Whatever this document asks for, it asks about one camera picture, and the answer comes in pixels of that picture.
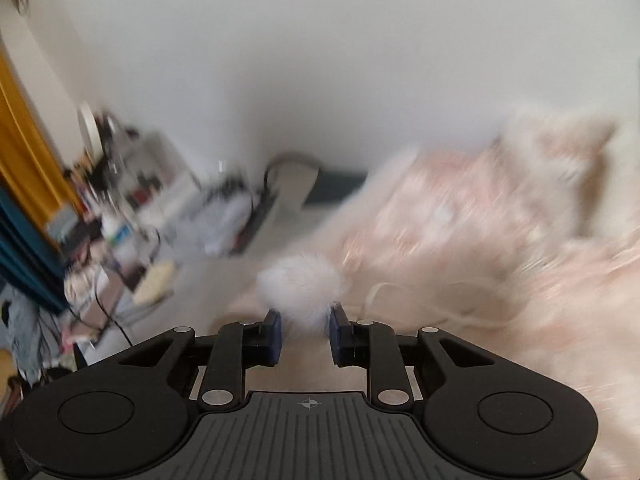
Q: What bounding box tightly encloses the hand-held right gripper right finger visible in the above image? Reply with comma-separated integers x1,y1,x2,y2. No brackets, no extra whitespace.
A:
326,303,495,411

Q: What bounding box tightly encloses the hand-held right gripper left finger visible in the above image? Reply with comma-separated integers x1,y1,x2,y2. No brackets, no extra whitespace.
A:
119,308,284,412

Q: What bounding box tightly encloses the pink satin fur-trimmed coat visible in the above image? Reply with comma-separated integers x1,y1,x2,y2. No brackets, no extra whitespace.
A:
227,105,640,480

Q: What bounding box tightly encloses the crumpled white paper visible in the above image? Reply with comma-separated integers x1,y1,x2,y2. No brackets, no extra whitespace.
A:
200,192,256,256

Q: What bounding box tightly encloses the grey curved object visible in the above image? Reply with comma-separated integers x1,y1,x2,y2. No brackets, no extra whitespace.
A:
264,152,322,211

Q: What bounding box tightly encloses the white bottle with blue label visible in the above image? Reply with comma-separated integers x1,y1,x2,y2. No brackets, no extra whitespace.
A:
102,215,131,247

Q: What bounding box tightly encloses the clear plastic storage box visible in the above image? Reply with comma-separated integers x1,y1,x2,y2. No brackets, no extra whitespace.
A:
112,132,201,221

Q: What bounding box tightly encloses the teal curtain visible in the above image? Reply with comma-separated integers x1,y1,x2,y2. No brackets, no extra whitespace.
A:
0,187,68,313

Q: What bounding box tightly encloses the round white mirror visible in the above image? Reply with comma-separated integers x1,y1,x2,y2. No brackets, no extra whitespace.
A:
77,101,103,161

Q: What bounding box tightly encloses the black cable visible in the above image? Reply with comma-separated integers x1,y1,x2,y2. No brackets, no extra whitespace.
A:
75,230,166,348

